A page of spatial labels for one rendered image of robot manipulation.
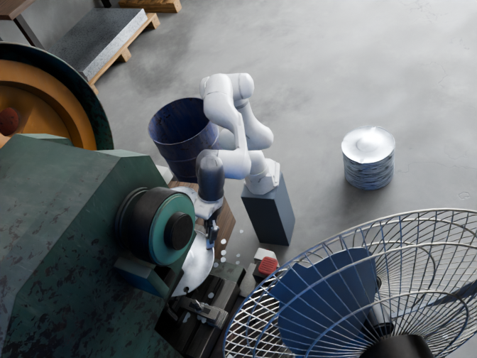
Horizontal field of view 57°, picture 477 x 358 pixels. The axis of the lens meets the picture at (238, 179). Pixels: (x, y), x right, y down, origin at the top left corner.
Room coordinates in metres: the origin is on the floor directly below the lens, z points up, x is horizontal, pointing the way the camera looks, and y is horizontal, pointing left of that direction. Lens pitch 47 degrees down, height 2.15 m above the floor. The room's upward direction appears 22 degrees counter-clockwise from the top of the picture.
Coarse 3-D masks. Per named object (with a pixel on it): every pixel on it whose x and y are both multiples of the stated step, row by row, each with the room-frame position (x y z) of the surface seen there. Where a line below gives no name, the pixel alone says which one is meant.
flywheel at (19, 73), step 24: (0, 72) 1.26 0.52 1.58; (24, 72) 1.30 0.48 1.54; (0, 96) 1.26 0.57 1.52; (24, 96) 1.30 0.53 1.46; (48, 96) 1.32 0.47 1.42; (72, 96) 1.37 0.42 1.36; (24, 120) 1.27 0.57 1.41; (48, 120) 1.31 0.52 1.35; (72, 120) 1.33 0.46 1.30; (0, 144) 1.18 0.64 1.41; (96, 144) 1.34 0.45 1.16
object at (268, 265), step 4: (268, 256) 0.86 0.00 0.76; (264, 260) 0.85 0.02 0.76; (268, 260) 0.85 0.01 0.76; (272, 260) 0.84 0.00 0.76; (276, 260) 0.84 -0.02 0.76; (260, 264) 0.85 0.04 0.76; (264, 264) 0.84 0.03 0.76; (268, 264) 0.83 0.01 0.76; (272, 264) 0.83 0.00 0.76; (276, 264) 0.82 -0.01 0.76; (260, 268) 0.83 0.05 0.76; (264, 268) 0.82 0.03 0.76; (268, 268) 0.82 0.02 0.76; (272, 268) 0.81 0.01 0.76; (260, 272) 0.82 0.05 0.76; (264, 272) 0.81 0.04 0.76; (268, 272) 0.80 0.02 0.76; (272, 272) 0.80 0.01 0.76
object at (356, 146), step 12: (360, 132) 1.73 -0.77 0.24; (372, 132) 1.70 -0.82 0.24; (384, 132) 1.66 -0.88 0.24; (348, 144) 1.68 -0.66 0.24; (360, 144) 1.64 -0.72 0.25; (372, 144) 1.61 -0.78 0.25; (384, 144) 1.58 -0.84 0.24; (348, 156) 1.60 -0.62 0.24; (360, 156) 1.56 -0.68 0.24; (372, 156) 1.53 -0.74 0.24; (384, 156) 1.50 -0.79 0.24
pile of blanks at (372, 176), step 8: (392, 152) 1.51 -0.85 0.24; (344, 160) 1.63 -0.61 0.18; (384, 160) 1.49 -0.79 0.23; (392, 160) 1.51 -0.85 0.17; (344, 168) 1.66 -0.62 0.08; (352, 168) 1.56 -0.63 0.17; (360, 168) 1.52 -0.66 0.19; (368, 168) 1.50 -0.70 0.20; (376, 168) 1.49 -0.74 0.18; (384, 168) 1.49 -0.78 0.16; (392, 168) 1.51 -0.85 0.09; (352, 176) 1.57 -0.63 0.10; (360, 176) 1.53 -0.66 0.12; (368, 176) 1.50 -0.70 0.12; (376, 176) 1.48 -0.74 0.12; (384, 176) 1.48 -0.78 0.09; (392, 176) 1.51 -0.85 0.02; (352, 184) 1.58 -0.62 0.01; (360, 184) 1.53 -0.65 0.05; (368, 184) 1.50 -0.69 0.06; (376, 184) 1.49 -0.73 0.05; (384, 184) 1.48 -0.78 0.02
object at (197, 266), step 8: (200, 232) 1.07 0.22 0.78; (200, 240) 1.03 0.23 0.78; (192, 248) 1.01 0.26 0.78; (200, 248) 1.00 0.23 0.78; (192, 256) 0.97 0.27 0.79; (200, 256) 0.96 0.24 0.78; (208, 256) 0.95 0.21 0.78; (184, 264) 0.95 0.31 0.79; (192, 264) 0.94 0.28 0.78; (200, 264) 0.93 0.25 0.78; (208, 264) 0.91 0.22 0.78; (184, 272) 0.92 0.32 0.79; (192, 272) 0.91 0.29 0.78; (200, 272) 0.90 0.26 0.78; (208, 272) 0.88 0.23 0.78; (184, 280) 0.89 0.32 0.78; (192, 280) 0.88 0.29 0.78; (200, 280) 0.86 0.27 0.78; (176, 288) 0.87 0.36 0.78; (192, 288) 0.84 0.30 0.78
